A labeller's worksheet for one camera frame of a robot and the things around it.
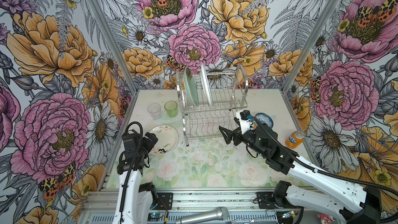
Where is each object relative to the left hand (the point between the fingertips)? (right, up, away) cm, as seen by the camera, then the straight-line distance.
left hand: (151, 145), depth 83 cm
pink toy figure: (+79, -28, -15) cm, 85 cm away
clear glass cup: (-5, +18, +23) cm, 29 cm away
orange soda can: (+76, +3, +2) cm, 76 cm away
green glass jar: (+5, +19, +23) cm, 31 cm away
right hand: (+38, +11, -12) cm, 41 cm away
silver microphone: (+34, -25, -15) cm, 45 cm away
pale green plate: (+20, +30, 0) cm, 36 cm away
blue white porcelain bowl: (+66, +12, +17) cm, 69 cm away
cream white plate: (+5, 0, +14) cm, 15 cm away
